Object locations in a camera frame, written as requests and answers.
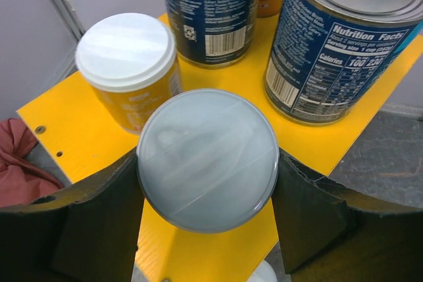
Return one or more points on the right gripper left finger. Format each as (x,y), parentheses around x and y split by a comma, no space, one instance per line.
(85,232)

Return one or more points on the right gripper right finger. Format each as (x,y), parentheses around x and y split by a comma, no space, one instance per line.
(328,232)

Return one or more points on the red cloth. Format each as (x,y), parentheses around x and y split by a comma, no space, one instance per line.
(21,181)

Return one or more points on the short can white lid front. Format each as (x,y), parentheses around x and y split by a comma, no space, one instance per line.
(263,273)

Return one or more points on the short green can clear lid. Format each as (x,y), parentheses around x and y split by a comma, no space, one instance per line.
(207,160)

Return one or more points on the short orange can white lid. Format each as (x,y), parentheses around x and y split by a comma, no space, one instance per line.
(130,61)

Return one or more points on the blue can with pull-tab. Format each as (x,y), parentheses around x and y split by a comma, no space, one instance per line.
(326,54)

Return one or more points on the blue can metal pull-tab lid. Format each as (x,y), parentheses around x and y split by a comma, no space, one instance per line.
(212,33)

